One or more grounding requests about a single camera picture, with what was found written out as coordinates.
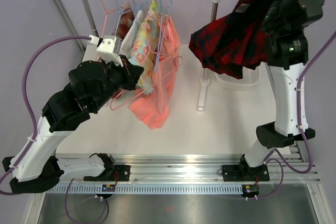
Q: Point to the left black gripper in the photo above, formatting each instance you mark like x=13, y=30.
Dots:
x=130, y=72

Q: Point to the pink wire hanger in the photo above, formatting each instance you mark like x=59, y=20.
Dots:
x=105, y=6
x=145, y=85

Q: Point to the salmon pink skirt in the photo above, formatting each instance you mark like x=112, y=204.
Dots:
x=153, y=109

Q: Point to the red plaid skirt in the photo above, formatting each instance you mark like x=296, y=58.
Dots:
x=242, y=38

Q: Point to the blue wire hanger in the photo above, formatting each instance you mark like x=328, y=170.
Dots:
x=123, y=14
x=138, y=7
x=163, y=12

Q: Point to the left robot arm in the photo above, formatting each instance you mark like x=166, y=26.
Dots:
x=91, y=85

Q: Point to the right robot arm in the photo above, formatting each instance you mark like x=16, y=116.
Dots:
x=286, y=49

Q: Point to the white garment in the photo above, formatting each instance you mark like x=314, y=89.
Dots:
x=131, y=35

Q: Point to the floral pastel garment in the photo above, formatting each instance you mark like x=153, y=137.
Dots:
x=142, y=53

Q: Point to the brown plaid garment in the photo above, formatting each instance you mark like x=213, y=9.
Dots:
x=129, y=21

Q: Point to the white plastic basket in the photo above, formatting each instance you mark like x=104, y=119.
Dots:
x=250, y=79

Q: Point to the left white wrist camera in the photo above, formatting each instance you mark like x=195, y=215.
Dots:
x=108, y=49

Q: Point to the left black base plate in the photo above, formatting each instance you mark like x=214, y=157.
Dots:
x=120, y=173

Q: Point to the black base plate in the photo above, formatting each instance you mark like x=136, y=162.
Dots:
x=120, y=173
x=231, y=172

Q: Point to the white slotted cable duct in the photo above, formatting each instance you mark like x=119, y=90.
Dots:
x=149, y=189

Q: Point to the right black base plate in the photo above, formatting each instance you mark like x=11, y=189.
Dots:
x=231, y=172

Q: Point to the aluminium mounting rail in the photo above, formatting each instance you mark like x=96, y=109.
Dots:
x=202, y=169

